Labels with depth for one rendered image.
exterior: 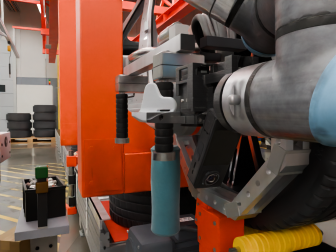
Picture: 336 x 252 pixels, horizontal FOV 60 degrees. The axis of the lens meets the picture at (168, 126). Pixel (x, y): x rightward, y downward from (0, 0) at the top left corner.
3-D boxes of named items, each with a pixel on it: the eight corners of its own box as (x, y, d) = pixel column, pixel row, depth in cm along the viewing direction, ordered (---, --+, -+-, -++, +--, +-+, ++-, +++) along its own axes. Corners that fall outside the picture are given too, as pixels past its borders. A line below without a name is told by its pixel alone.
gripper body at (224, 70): (217, 71, 44) (274, 57, 33) (217, 128, 45) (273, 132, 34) (171, 69, 42) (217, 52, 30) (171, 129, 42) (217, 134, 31)
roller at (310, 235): (330, 247, 77) (330, 225, 77) (237, 270, 66) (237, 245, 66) (311, 238, 83) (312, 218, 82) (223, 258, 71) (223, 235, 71)
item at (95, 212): (120, 268, 126) (119, 218, 125) (98, 272, 122) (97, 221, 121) (73, 168, 354) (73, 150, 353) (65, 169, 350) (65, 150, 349)
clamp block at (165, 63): (205, 80, 56) (205, 52, 55) (161, 78, 52) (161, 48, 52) (193, 83, 60) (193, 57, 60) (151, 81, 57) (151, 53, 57)
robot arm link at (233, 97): (304, 137, 30) (237, 140, 27) (272, 134, 34) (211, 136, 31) (305, 62, 29) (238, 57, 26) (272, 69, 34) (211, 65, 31)
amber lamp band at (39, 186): (48, 193, 98) (48, 181, 98) (35, 194, 96) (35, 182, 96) (48, 190, 101) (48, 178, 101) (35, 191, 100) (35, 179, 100)
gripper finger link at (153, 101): (133, 85, 47) (182, 82, 43) (133, 121, 48) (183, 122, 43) (120, 83, 45) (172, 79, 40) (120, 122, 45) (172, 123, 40)
